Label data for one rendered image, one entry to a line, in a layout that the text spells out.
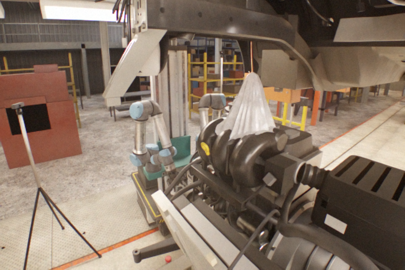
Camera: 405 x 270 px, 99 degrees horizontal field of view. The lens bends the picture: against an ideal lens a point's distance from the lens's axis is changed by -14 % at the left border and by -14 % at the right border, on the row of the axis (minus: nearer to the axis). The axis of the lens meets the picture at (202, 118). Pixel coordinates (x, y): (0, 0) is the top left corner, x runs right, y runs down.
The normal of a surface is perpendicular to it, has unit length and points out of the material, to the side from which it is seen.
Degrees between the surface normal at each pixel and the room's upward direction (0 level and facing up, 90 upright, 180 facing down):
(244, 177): 102
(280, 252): 58
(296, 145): 79
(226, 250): 16
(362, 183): 0
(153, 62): 98
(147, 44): 91
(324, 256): 46
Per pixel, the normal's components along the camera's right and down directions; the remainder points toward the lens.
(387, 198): 0.00, -0.96
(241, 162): -0.50, -0.07
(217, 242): -0.22, -0.88
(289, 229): -0.98, -0.15
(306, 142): 0.56, 0.04
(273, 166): -0.82, 0.15
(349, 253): -0.55, -0.65
